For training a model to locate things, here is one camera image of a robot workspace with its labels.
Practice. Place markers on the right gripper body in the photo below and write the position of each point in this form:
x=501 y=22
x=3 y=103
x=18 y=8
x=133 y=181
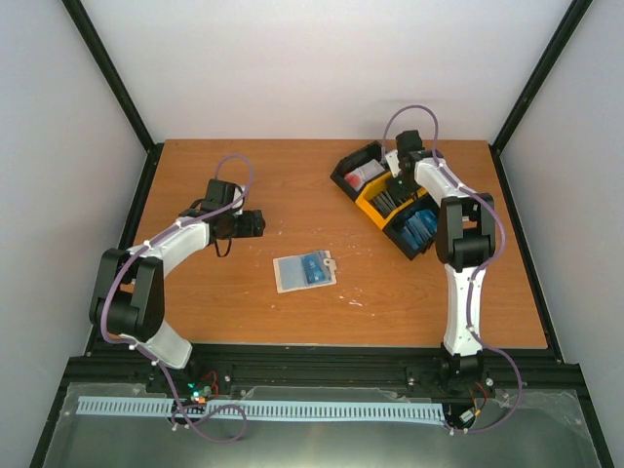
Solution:
x=404 y=188

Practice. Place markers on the blue cards stack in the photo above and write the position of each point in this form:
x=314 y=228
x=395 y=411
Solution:
x=419 y=228

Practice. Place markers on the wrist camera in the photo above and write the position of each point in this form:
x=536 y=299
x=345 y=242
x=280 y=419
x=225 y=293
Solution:
x=393 y=162
x=239 y=199

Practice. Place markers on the right black frame post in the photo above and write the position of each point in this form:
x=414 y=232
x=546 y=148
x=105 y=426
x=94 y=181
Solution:
x=574 y=14

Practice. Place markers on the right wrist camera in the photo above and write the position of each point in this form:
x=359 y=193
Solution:
x=393 y=162

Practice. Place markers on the black bin with blue cards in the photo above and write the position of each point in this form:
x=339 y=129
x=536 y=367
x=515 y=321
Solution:
x=392 y=229

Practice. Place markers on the red white cards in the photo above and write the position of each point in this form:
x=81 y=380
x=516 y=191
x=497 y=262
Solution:
x=358 y=177

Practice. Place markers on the yellow bin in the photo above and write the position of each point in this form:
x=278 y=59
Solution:
x=372 y=189

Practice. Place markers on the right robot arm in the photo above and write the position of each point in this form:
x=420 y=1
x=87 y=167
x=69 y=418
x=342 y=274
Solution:
x=465 y=243

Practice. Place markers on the light blue cable duct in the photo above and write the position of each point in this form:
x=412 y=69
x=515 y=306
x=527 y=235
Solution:
x=268 y=411

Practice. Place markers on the black aluminium rail base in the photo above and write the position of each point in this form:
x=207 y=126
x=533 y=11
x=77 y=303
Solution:
x=414 y=372

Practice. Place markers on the small electronics board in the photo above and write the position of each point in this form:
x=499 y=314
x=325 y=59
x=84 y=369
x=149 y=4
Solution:
x=202 y=392

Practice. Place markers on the blue VIP card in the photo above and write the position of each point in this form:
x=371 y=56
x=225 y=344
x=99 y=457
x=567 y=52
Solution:
x=315 y=270

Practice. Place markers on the dark grey cards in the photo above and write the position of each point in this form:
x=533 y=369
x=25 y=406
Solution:
x=385 y=202

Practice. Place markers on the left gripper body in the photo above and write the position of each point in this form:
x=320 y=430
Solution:
x=252 y=227

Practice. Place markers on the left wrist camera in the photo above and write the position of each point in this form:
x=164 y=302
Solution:
x=239 y=199

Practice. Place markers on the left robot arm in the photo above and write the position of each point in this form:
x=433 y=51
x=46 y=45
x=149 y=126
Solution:
x=128 y=303

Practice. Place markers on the left black frame post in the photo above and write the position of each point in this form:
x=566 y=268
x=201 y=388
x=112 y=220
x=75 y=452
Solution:
x=108 y=70

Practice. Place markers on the black frame post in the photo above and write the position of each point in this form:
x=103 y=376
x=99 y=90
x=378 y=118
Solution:
x=574 y=14
x=108 y=70

